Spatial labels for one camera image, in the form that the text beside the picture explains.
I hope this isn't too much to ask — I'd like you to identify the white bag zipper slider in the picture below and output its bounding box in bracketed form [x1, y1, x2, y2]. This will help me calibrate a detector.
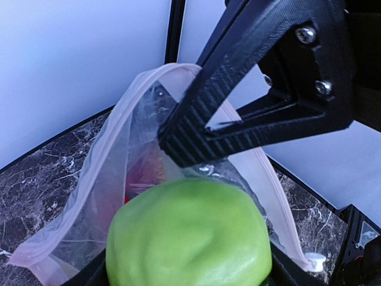
[303, 252, 326, 273]

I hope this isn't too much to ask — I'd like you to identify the clear zip top bag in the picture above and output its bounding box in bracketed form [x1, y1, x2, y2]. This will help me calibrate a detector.
[8, 63, 309, 285]

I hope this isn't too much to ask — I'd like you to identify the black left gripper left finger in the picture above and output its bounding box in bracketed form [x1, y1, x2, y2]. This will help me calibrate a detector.
[64, 262, 109, 286]

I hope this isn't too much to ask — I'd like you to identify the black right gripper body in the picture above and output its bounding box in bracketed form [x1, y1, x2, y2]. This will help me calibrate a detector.
[258, 1, 380, 134]

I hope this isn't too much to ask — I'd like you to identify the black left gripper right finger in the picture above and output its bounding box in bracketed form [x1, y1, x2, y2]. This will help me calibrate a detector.
[261, 244, 325, 286]

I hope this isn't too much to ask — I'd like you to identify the right black frame post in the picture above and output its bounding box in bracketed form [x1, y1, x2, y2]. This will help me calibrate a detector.
[164, 0, 186, 64]

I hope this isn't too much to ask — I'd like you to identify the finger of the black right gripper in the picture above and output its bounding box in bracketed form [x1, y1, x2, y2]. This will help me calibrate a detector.
[184, 98, 353, 167]
[158, 1, 310, 167]

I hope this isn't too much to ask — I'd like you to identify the green chayote front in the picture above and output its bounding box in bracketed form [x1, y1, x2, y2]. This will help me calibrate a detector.
[105, 179, 272, 285]

